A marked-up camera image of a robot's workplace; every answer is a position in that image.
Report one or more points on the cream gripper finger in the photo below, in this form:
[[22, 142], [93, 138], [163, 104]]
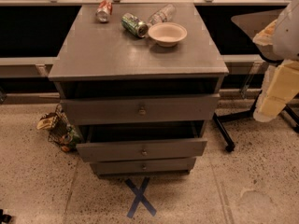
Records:
[[264, 42], [280, 85]]

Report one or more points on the green soda can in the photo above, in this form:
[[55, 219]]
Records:
[[134, 25]]

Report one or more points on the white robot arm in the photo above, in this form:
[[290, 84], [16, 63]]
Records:
[[286, 35]]

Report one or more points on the white paper bowl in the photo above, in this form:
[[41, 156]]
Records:
[[167, 34]]

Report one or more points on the red soda can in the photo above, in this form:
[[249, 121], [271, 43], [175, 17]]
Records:
[[104, 11]]

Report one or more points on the top grey drawer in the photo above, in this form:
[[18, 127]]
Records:
[[118, 110]]

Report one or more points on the grey drawer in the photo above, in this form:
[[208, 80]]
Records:
[[142, 150], [146, 166], [118, 110]]

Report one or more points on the clear plastic bottle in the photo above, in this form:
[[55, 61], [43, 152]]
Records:
[[164, 14]]

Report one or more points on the grey drawer cabinet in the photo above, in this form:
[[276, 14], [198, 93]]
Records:
[[105, 60]]

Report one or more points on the bottom grey drawer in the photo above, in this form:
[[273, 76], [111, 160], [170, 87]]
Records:
[[146, 166]]

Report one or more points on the blue tape cross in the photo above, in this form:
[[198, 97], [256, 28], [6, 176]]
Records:
[[139, 197]]

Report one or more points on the middle grey drawer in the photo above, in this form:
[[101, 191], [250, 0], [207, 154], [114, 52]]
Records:
[[142, 150]]

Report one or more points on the yellow snack bag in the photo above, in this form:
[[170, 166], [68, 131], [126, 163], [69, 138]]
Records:
[[47, 122]]

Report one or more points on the wire basket with snacks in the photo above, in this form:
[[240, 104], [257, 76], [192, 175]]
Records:
[[63, 135]]

